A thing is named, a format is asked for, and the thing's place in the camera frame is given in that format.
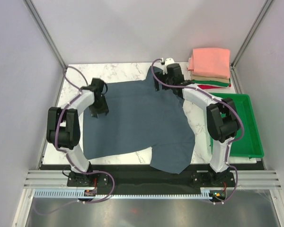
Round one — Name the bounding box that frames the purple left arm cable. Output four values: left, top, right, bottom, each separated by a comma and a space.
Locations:
54, 66, 90, 171

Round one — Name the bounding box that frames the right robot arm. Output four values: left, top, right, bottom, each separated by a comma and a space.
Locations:
150, 58, 244, 186

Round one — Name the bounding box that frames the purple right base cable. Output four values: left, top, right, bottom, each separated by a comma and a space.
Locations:
209, 165, 239, 205

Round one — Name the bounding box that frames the folded beige t-shirt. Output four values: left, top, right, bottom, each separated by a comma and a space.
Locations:
190, 74, 229, 83

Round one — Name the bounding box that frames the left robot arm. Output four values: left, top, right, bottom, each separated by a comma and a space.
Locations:
46, 78, 109, 186

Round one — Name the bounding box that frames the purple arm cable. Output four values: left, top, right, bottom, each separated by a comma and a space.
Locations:
151, 58, 246, 166
54, 66, 90, 171

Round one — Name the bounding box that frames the right aluminium frame post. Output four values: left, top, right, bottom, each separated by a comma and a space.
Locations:
231, 0, 275, 70

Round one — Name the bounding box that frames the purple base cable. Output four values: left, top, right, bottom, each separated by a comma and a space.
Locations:
209, 165, 239, 205
33, 170, 116, 216

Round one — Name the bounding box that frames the white slotted cable duct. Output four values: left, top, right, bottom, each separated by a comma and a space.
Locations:
33, 188, 212, 200

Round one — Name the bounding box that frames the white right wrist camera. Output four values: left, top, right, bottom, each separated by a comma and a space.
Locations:
159, 58, 175, 75

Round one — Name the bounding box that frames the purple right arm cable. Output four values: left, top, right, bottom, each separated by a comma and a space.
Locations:
151, 58, 246, 166

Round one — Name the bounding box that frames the folded green t-shirt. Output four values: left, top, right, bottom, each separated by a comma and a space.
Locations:
192, 79, 231, 87

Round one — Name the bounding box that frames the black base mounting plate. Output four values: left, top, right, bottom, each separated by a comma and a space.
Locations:
65, 164, 235, 188

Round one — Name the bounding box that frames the folded red t-shirt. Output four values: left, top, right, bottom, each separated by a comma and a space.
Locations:
198, 84, 231, 90

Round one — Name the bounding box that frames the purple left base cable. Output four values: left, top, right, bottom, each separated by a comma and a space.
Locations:
33, 170, 116, 216

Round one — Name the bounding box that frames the aluminium frame post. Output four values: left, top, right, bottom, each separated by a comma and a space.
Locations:
23, 0, 66, 68
231, 0, 275, 70

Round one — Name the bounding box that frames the left aluminium frame post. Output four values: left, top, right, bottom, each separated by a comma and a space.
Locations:
23, 0, 66, 68

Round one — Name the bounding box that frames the folded salmon pink t-shirt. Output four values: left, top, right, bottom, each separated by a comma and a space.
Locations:
187, 47, 231, 79

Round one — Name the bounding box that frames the blue-grey t-shirt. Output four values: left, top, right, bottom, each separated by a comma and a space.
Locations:
83, 67, 195, 174

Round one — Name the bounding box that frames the green plastic tray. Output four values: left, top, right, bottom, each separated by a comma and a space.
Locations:
212, 93, 264, 158

